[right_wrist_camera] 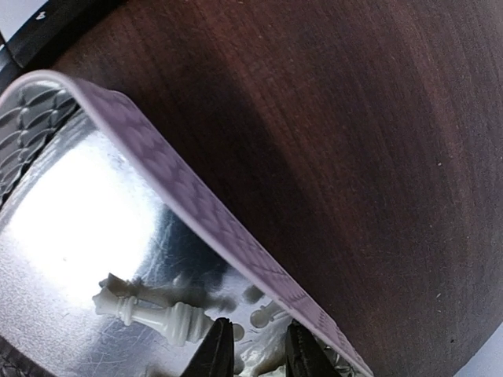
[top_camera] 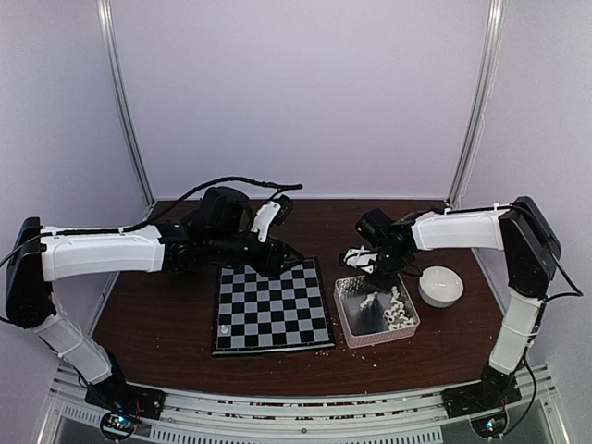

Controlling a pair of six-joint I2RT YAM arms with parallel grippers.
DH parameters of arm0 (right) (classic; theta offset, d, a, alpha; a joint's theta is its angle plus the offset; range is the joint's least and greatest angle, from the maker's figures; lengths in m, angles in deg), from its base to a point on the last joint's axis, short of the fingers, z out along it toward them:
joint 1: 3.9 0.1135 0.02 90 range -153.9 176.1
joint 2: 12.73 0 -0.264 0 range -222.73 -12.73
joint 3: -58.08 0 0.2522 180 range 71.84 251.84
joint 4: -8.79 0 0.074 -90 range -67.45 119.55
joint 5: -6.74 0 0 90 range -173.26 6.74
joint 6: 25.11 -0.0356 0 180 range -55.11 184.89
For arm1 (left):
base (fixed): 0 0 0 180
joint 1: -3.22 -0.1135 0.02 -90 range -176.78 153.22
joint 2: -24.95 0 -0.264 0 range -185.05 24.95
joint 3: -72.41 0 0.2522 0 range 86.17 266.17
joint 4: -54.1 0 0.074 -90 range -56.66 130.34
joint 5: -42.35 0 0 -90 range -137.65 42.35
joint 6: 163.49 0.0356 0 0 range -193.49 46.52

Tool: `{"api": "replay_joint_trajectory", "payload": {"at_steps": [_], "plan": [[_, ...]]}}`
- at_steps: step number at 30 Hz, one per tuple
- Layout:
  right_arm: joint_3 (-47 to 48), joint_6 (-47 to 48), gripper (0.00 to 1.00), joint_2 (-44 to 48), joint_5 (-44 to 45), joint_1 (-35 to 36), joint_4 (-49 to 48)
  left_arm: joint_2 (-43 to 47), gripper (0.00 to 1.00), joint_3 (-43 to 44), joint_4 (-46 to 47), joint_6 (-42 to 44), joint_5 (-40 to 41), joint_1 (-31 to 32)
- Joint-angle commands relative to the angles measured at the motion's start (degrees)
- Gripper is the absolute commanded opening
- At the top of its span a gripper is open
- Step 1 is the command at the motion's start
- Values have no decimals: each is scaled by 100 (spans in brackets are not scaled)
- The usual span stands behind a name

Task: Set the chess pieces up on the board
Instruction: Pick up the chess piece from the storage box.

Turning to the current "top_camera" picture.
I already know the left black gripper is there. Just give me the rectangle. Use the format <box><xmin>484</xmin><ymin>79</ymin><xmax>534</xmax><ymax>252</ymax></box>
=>
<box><xmin>208</xmin><ymin>231</ymin><xmax>305</xmax><ymax>278</ymax></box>

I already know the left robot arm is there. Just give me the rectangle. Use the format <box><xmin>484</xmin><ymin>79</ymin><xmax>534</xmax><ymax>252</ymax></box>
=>
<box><xmin>1</xmin><ymin>186</ymin><xmax>303</xmax><ymax>411</ymax></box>

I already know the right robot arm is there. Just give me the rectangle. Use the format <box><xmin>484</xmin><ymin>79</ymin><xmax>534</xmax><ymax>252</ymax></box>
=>
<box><xmin>340</xmin><ymin>196</ymin><xmax>561</xmax><ymax>409</ymax></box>

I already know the white chess piece pile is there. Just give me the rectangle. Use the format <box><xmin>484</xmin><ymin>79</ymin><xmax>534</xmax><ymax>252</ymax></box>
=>
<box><xmin>359</xmin><ymin>286</ymin><xmax>418</xmax><ymax>330</ymax></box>

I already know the white ceramic bowl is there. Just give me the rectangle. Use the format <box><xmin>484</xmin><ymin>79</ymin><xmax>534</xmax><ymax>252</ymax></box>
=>
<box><xmin>418</xmin><ymin>265</ymin><xmax>464</xmax><ymax>309</ymax></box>

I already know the black white chessboard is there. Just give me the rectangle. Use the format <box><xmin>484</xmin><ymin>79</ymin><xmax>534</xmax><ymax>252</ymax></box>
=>
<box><xmin>212</xmin><ymin>257</ymin><xmax>336</xmax><ymax>356</ymax></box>

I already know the pink plastic basket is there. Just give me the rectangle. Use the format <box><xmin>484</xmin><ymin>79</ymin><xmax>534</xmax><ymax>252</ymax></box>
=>
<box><xmin>334</xmin><ymin>276</ymin><xmax>420</xmax><ymax>349</ymax></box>

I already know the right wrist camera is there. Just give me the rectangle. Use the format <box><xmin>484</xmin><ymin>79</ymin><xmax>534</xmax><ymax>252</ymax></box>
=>
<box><xmin>339</xmin><ymin>246</ymin><xmax>377</xmax><ymax>274</ymax></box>

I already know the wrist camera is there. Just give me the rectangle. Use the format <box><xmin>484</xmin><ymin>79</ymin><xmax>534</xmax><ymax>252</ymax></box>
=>
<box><xmin>251</xmin><ymin>194</ymin><xmax>294</xmax><ymax>243</ymax></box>
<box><xmin>339</xmin><ymin>246</ymin><xmax>377</xmax><ymax>274</ymax></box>

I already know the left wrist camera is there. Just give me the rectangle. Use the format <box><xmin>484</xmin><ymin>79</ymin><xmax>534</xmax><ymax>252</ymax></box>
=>
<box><xmin>251</xmin><ymin>194</ymin><xmax>294</xmax><ymax>243</ymax></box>

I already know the front aluminium rail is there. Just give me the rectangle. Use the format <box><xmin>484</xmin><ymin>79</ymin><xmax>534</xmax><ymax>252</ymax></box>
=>
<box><xmin>41</xmin><ymin>364</ymin><xmax>570</xmax><ymax>444</ymax></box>

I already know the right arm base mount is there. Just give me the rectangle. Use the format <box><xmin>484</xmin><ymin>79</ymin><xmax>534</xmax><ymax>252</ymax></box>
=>
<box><xmin>441</xmin><ymin>364</ymin><xmax>522</xmax><ymax>439</ymax></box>

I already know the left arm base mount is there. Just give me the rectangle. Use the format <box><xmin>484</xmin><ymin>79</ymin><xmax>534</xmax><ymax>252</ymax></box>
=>
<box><xmin>78</xmin><ymin>372</ymin><xmax>166</xmax><ymax>443</ymax></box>

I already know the right aluminium frame post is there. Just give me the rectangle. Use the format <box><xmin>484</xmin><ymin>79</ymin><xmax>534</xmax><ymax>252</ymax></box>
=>
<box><xmin>447</xmin><ymin>0</ymin><xmax>506</xmax><ymax>207</ymax></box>

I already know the aluminium frame post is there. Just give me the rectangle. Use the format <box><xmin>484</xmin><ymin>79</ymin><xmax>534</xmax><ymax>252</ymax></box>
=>
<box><xmin>447</xmin><ymin>0</ymin><xmax>506</xmax><ymax>207</ymax></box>
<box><xmin>96</xmin><ymin>0</ymin><xmax>155</xmax><ymax>207</ymax></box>

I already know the left aluminium frame post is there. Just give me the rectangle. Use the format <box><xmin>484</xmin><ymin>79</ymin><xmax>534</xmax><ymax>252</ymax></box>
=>
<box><xmin>96</xmin><ymin>0</ymin><xmax>155</xmax><ymax>207</ymax></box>

